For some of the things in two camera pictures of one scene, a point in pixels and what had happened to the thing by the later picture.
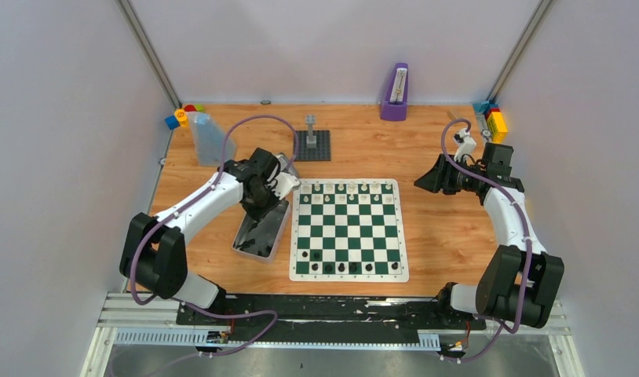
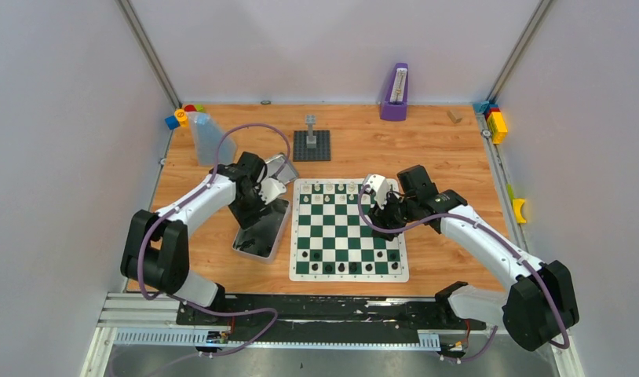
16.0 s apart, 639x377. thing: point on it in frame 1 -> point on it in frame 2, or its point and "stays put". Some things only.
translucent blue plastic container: (208, 137) stays put
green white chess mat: (348, 230) stays put
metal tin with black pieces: (259, 239) stays put
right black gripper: (437, 179) -> (379, 217)
